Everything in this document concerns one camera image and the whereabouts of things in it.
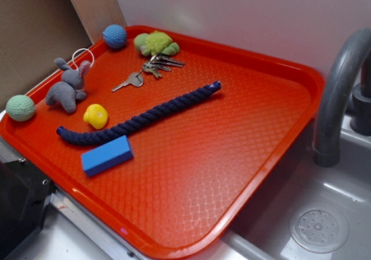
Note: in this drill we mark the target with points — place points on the green textured ball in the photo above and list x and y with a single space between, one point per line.
20 108

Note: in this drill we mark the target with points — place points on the blue textured ball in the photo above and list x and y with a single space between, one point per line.
115 36

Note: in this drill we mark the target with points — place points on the red plastic tray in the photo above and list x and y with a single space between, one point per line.
193 171

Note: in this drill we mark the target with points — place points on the bunch of metal keys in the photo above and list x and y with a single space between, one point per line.
160 62

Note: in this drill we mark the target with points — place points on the single silver key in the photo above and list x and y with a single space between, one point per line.
134 79

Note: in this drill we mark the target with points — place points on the blue rectangular block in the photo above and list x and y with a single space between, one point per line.
106 156

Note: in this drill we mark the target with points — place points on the green plush toy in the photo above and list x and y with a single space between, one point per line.
155 43

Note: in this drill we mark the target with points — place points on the yellow rubber duck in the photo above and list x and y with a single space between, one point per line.
96 116

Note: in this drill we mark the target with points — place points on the grey plush bunny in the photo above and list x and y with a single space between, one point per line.
71 89

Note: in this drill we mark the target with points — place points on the grey sink faucet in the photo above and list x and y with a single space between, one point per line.
348 83

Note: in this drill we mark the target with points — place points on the wooden board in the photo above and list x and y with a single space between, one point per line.
97 15

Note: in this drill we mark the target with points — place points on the grey sink basin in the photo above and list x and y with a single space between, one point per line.
261 230

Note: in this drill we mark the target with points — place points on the sink drain strainer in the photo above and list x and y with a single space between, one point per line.
318 228

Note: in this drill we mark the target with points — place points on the black box device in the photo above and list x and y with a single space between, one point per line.
25 196

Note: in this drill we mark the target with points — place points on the brown cardboard panel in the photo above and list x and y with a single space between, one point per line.
33 34

